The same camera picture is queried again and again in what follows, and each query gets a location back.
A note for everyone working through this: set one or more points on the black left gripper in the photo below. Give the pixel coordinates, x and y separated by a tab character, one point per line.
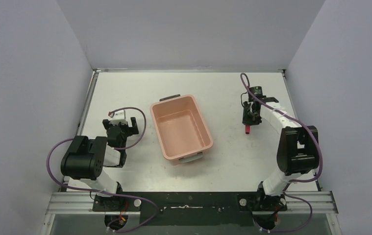
120	128

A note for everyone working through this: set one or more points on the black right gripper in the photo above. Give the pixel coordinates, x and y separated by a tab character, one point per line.
246	120

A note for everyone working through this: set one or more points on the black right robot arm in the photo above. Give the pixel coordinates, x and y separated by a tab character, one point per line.
296	154

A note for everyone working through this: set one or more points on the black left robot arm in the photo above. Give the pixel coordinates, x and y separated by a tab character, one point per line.
86	158

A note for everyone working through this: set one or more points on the pink plastic bin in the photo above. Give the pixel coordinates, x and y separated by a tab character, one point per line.
181	129

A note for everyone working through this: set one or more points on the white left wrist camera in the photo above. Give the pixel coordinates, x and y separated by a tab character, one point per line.
116	118

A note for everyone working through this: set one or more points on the aluminium mounting rail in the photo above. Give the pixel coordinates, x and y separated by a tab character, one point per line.
299	202

